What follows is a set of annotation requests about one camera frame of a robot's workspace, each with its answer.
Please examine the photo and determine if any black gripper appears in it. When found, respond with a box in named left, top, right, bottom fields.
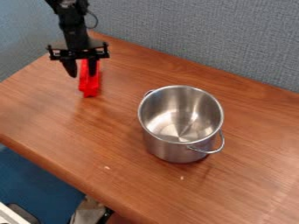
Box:
left=47, top=27, right=110, bottom=78

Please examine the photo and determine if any red plastic block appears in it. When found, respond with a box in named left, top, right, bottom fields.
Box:
left=79, top=59, right=100, bottom=97

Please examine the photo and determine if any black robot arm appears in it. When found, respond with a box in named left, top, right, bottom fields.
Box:
left=44, top=0, right=110, bottom=78

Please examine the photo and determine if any stainless steel pot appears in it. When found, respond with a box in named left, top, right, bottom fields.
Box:
left=138, top=85, right=226, bottom=164

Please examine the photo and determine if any white and black floor object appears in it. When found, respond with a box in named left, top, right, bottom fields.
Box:
left=0, top=202, right=42, bottom=224

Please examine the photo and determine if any grey table leg bracket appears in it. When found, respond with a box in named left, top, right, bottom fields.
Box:
left=68, top=195, right=115, bottom=224

